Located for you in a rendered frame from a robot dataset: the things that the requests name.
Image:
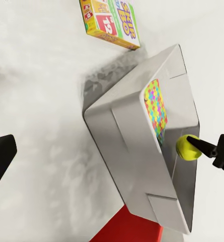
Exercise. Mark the jigsaw puzzle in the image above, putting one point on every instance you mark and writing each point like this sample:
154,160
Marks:
155,106

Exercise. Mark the board game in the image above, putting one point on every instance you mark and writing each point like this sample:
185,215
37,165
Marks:
112,21
161,137

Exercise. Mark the tennis ball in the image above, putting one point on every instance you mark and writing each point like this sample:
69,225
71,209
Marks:
186,150

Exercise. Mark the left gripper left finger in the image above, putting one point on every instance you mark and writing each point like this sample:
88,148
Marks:
8,150

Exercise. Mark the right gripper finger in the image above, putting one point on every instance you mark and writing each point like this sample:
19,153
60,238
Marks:
207,149

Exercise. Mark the toy box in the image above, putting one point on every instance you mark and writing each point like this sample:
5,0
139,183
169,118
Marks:
154,181

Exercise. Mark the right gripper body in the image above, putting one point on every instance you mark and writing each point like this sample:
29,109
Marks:
218,162

